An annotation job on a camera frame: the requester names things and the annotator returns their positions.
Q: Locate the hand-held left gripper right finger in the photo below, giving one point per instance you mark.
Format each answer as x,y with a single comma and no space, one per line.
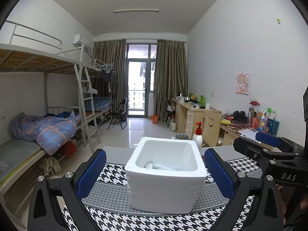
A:
219,173

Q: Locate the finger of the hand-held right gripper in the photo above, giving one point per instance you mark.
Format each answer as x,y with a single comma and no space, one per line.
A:
245,148
267,138

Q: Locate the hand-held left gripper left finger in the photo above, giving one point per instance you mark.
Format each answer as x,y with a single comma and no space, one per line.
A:
92,173

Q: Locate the white foam box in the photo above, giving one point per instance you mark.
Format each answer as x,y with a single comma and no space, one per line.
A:
166,192

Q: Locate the person's right hand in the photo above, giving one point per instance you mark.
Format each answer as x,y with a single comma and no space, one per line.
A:
282,197

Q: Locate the blue lotion bottle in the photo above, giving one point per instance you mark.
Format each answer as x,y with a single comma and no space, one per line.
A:
268,125

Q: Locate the blue box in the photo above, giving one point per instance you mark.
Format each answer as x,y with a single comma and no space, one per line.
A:
275,126

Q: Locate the printed paper sheets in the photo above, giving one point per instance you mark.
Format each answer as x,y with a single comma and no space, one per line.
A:
247,132

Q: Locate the red pouch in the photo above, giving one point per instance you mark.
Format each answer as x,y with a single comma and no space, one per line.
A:
256,123

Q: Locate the wooden desk with cloth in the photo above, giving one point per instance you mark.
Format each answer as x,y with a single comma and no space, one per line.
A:
228,137

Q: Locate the houndstooth table mat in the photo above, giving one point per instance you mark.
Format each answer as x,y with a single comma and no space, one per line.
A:
115,173

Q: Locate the dark thermos flask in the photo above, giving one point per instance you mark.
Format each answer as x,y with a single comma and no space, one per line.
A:
251,115

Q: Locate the white bottle green cap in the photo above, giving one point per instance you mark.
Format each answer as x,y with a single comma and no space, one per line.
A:
269,110

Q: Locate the yellow cloth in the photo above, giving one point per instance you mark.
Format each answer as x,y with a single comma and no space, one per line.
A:
225,122

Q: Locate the black headphones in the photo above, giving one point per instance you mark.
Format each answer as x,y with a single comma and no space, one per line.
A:
239,115

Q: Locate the wooden smiley face chair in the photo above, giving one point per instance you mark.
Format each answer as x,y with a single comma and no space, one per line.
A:
211,127

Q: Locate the white pump bottle red top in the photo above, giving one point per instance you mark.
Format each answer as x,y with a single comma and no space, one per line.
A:
197,139

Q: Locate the beige cloth bundle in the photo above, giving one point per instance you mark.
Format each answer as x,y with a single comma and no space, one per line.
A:
49,164

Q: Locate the patterned basin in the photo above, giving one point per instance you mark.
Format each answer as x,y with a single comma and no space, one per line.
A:
182,137

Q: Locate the wooden desk with drawers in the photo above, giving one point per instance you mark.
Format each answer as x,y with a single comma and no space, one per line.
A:
190,120

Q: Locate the blue plaid quilt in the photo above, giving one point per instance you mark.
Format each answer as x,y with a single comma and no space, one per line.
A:
48,132

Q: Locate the black folding chair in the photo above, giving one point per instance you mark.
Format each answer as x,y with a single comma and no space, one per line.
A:
118,113

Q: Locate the white plastic jug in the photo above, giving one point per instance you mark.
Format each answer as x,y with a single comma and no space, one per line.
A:
173,126

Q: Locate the bunk bed with blue mattress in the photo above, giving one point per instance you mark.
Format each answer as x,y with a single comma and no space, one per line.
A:
98,103

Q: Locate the yellow kettle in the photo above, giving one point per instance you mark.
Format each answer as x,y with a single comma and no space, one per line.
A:
192,96

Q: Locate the grey mattress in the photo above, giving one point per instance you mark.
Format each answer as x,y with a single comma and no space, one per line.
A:
16,154

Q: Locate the black folding cart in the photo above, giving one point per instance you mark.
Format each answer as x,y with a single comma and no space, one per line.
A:
169,110

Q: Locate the silver cooking pot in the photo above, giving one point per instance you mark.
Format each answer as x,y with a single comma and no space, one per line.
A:
180,98

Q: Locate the dark hanging clothes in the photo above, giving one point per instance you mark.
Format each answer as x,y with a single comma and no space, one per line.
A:
107,75

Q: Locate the glass balcony door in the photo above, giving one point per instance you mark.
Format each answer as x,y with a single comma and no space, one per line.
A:
137,81

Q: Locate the brown curtain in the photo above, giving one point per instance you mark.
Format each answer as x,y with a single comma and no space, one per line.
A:
113,57
168,77

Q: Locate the white metal bunk bed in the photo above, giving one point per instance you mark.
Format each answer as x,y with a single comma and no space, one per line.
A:
36,62

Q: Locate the white air conditioner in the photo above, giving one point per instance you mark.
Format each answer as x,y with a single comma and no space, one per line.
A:
77,39

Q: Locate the ceiling tube light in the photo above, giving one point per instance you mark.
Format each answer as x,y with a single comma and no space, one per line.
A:
136,11

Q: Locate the cartoon wall poster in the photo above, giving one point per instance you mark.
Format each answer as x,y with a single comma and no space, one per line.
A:
242,83

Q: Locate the green wall hook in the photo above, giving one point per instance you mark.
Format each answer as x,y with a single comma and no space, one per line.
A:
278,20

